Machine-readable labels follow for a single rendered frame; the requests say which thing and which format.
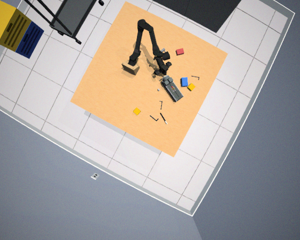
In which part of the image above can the blue rectangular block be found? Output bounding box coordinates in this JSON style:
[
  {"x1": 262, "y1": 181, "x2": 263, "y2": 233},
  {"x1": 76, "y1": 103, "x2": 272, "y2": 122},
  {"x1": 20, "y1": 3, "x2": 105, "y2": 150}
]
[{"x1": 181, "y1": 77, "x2": 188, "y2": 87}]

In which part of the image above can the red flat block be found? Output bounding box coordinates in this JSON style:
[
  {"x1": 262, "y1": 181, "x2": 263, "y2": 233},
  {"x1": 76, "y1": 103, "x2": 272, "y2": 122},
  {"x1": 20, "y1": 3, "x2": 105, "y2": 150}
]
[{"x1": 176, "y1": 48, "x2": 184, "y2": 56}]

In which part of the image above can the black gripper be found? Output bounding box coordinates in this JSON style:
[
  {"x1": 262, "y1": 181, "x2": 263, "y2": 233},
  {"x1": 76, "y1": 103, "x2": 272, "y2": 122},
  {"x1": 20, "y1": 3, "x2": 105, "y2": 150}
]
[{"x1": 154, "y1": 61, "x2": 172, "y2": 76}]

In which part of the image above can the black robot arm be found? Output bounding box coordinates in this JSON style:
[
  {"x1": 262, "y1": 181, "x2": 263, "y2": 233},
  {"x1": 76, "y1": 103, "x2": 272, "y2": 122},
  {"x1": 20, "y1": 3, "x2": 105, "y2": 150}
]
[{"x1": 128, "y1": 19, "x2": 170, "y2": 72}]

